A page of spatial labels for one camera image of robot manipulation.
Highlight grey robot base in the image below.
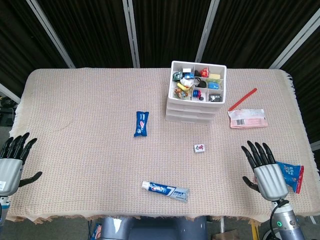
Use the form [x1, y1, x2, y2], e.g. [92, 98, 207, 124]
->
[98, 216, 208, 240]

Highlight blue packet under table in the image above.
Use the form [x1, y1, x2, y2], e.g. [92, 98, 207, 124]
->
[91, 222, 102, 240]

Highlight blue white toothpaste tube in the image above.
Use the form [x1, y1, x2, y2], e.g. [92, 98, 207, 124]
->
[141, 180, 190, 203]

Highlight yellow floor item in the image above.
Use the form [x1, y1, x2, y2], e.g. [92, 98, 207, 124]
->
[251, 221, 260, 240]

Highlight clear plastic drawer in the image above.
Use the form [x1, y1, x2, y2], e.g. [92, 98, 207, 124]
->
[165, 109, 218, 118]

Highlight white drawer organizer box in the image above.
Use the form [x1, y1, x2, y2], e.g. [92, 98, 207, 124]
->
[164, 60, 228, 124]

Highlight red flat stick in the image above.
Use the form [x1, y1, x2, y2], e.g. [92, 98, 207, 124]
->
[227, 87, 258, 111]

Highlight blue red snack bag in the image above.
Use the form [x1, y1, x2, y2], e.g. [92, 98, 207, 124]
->
[276, 161, 305, 195]

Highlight blue Pepsi snack packet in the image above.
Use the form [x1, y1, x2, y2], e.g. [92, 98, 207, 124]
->
[133, 111, 150, 138]

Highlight colourful wrapped candies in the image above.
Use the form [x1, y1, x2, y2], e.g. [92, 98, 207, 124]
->
[173, 88, 192, 100]

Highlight black round looped item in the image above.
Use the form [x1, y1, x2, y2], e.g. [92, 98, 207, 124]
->
[193, 77, 207, 89]

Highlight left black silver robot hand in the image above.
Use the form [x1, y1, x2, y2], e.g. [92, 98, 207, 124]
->
[0, 132, 43, 197]

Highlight beige woven tablecloth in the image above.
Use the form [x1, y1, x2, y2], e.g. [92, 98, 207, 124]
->
[5, 67, 320, 225]

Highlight pink white flat package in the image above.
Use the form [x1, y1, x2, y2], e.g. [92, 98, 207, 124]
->
[227, 108, 269, 129]

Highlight black equipment clutter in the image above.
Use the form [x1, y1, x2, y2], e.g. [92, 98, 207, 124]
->
[0, 96, 17, 126]

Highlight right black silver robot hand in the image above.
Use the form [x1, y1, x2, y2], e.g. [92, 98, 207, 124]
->
[241, 140, 290, 201]

